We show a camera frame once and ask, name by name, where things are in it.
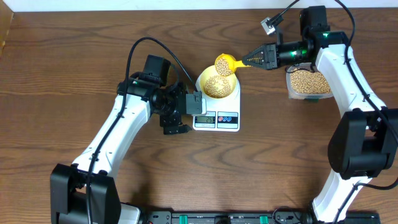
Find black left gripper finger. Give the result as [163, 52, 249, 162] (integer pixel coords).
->
[185, 91, 206, 115]
[164, 124, 192, 135]

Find yellow plastic bowl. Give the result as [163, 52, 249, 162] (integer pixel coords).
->
[198, 65, 238, 99]

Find yellow plastic scoop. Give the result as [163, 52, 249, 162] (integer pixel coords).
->
[215, 54, 249, 77]

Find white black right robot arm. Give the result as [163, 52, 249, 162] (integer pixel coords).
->
[243, 6, 397, 223]

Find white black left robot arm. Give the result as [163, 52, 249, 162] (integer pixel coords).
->
[50, 72, 206, 223]

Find white digital kitchen scale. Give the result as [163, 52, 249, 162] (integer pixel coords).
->
[193, 75, 241, 132]

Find clear container of soybeans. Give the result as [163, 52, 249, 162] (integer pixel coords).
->
[285, 63, 333, 100]

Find cardboard box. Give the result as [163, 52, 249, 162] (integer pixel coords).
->
[0, 0, 14, 55]

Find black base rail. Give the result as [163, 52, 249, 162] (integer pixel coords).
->
[139, 210, 382, 224]

